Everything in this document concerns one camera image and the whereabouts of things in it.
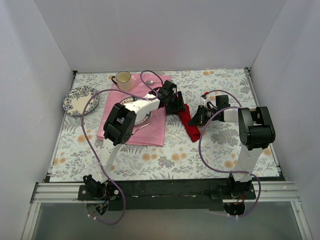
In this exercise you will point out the small silver spoon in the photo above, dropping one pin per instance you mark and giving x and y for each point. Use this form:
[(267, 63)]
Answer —
[(150, 82)]

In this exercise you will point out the green rimmed white plate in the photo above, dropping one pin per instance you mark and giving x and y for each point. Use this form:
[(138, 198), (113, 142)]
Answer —
[(132, 103)]

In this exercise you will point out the aluminium frame rail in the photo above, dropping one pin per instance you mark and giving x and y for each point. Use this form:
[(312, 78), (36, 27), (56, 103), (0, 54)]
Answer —
[(275, 190)]

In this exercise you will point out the cream enamel mug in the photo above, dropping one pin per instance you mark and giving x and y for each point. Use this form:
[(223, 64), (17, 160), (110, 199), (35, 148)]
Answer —
[(123, 80)]

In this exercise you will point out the silver fork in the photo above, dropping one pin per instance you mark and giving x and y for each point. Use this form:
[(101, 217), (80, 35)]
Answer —
[(141, 127)]

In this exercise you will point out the pink cloth placemat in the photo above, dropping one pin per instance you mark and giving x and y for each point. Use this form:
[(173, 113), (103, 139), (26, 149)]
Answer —
[(152, 135)]

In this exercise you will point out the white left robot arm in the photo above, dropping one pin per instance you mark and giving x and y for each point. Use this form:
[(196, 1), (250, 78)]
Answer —
[(119, 127)]

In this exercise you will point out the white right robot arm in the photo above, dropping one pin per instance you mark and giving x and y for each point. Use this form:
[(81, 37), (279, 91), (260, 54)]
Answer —
[(256, 132)]

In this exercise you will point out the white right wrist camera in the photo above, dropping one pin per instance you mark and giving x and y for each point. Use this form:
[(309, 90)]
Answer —
[(208, 100)]

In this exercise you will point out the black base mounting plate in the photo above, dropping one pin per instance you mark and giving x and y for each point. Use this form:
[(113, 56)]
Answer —
[(160, 195)]

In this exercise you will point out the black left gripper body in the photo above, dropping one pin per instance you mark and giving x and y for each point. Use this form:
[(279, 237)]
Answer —
[(175, 105)]

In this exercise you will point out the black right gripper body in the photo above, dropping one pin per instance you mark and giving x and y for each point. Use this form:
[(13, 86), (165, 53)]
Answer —
[(201, 116)]

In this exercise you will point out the blue floral plate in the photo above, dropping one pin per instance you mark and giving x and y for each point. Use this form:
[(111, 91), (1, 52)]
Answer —
[(75, 101)]

